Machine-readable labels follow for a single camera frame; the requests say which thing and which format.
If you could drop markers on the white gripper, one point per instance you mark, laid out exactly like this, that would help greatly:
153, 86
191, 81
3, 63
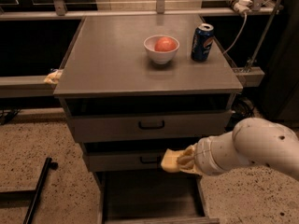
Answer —
203, 157

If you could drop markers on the yellow sponge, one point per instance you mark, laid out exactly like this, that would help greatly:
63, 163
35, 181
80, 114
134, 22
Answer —
169, 161

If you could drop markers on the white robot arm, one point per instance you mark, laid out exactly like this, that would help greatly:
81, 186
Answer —
252, 141

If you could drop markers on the grey top drawer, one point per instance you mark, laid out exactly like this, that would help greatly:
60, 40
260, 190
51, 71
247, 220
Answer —
147, 117

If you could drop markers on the grey drawer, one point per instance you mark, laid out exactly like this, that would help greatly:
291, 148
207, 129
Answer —
131, 154
147, 117
151, 196

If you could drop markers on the grey bottom drawer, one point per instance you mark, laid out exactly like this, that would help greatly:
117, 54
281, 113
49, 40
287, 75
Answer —
151, 196

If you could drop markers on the grey middle drawer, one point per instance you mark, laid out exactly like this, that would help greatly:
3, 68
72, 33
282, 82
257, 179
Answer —
131, 154

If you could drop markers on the grey drawer cabinet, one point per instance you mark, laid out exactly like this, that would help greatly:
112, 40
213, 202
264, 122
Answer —
108, 59

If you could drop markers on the dark cabinet at right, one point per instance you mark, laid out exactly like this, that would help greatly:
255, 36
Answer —
278, 95

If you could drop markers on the white bowl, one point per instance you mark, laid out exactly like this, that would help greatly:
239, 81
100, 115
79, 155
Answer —
156, 56

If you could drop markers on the orange fruit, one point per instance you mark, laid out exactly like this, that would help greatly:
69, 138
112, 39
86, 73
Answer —
165, 44

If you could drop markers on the blue soda can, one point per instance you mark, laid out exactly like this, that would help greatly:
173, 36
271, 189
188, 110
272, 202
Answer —
202, 42

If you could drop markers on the white power strip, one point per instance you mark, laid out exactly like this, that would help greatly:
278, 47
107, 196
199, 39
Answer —
241, 7

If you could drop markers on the black metal bar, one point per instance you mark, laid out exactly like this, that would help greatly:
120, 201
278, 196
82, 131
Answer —
29, 197

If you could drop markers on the yellow rag on rail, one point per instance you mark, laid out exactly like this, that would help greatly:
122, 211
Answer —
53, 77

